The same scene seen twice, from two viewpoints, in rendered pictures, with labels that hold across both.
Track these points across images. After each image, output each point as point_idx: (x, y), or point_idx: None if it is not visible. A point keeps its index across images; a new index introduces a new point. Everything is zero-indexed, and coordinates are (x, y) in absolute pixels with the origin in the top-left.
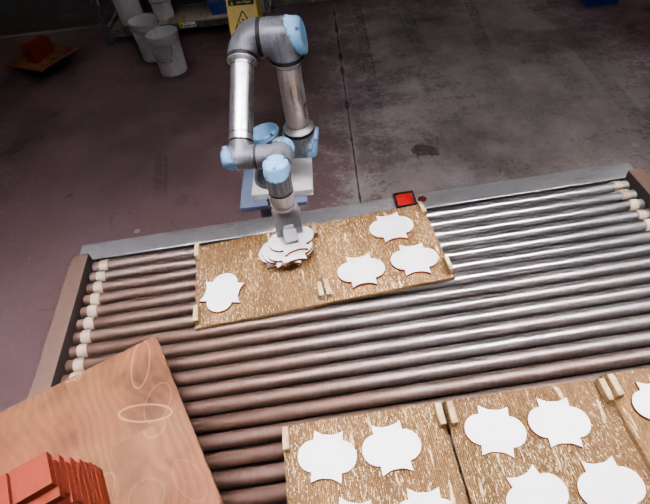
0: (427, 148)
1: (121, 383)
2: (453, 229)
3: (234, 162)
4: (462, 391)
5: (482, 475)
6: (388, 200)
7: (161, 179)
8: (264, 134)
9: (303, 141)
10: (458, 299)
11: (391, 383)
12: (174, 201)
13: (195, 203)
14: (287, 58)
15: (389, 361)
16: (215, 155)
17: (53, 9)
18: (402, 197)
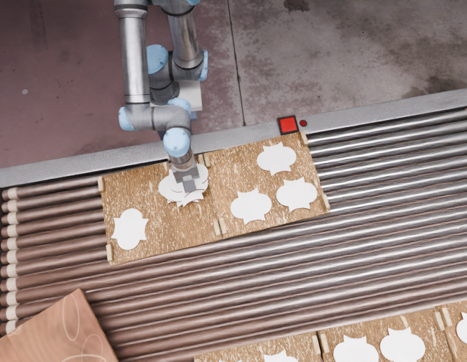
0: (298, 2)
1: (57, 335)
2: (330, 159)
3: (133, 127)
4: (332, 317)
5: None
6: (272, 123)
7: (39, 31)
8: (154, 62)
9: (193, 70)
10: (332, 233)
11: (277, 312)
12: (57, 57)
13: (77, 60)
14: (179, 9)
15: (275, 293)
16: (90, 3)
17: None
18: (285, 122)
